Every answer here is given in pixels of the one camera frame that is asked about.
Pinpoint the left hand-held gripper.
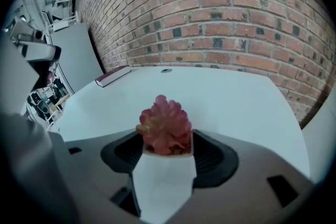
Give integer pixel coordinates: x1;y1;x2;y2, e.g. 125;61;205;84
0;19;62;114

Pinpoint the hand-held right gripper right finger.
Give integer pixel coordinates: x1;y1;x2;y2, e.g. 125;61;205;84
192;129;240;189

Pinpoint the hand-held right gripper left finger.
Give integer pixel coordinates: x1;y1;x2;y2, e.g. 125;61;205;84
100;131;144;174

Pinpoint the wooden stool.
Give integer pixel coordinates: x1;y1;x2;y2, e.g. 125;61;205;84
53;95;70;114

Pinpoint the grey partition panel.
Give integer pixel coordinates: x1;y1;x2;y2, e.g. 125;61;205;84
50;22;105;93

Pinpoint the dark red book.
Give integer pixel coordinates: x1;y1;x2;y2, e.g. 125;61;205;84
94;65;132;88

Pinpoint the white side table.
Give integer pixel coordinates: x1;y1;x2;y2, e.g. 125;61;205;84
301;97;336;182

